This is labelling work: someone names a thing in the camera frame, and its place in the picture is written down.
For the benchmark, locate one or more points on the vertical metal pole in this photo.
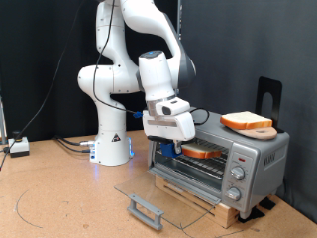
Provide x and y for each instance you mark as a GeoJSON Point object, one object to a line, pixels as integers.
{"type": "Point", "coordinates": [180, 13]}

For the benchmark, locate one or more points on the emergency stop button box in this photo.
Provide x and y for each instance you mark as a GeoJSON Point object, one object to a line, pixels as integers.
{"type": "Point", "coordinates": [19, 147]}

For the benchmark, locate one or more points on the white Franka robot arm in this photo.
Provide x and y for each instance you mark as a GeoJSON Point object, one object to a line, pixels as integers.
{"type": "Point", "coordinates": [109, 79]}

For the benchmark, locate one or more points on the black foam pad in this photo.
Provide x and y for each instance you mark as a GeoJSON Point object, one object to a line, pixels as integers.
{"type": "Point", "coordinates": [256, 214]}
{"type": "Point", "coordinates": [268, 203]}

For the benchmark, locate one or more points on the thin metal post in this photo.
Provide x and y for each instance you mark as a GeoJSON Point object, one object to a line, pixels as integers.
{"type": "Point", "coordinates": [2, 122]}

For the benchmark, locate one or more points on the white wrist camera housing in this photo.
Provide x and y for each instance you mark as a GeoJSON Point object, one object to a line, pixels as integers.
{"type": "Point", "coordinates": [173, 106]}

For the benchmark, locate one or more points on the black metal bookend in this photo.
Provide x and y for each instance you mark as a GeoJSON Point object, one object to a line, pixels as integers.
{"type": "Point", "coordinates": [262, 87]}

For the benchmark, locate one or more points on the round tan wooden board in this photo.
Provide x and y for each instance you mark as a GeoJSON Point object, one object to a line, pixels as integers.
{"type": "Point", "coordinates": [261, 134]}

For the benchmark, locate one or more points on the grey backdrop curtain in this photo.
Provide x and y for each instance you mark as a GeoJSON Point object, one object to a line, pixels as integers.
{"type": "Point", "coordinates": [237, 39]}

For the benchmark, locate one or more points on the white bread slice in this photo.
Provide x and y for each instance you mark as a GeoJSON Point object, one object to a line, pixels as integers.
{"type": "Point", "coordinates": [246, 119]}
{"type": "Point", "coordinates": [201, 152]}

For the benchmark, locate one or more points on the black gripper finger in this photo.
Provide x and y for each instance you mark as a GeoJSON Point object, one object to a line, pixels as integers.
{"type": "Point", "coordinates": [178, 147]}

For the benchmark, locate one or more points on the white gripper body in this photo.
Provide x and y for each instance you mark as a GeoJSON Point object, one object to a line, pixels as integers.
{"type": "Point", "coordinates": [171, 127]}

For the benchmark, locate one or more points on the silver toaster oven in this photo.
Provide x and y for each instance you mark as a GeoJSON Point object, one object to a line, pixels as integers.
{"type": "Point", "coordinates": [261, 145]}

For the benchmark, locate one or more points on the slatted wooden box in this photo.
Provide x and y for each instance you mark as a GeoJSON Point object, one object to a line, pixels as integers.
{"type": "Point", "coordinates": [228, 216]}

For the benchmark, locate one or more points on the black backdrop curtain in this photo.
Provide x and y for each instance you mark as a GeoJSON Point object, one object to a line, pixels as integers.
{"type": "Point", "coordinates": [26, 49]}

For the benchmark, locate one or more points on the silver oven knob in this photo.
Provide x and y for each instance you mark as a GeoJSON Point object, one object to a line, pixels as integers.
{"type": "Point", "coordinates": [233, 194]}
{"type": "Point", "coordinates": [237, 173]}

